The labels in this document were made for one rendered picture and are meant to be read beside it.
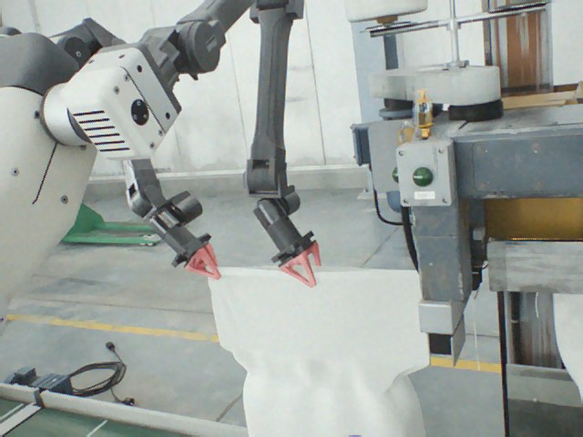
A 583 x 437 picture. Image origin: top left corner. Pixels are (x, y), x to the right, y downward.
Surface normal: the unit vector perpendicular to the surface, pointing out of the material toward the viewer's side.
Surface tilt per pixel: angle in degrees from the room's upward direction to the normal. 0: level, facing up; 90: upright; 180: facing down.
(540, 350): 90
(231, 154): 90
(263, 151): 69
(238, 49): 90
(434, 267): 90
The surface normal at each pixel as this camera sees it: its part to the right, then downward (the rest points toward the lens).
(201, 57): 0.91, 0.04
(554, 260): -0.44, 0.29
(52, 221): 0.64, 0.50
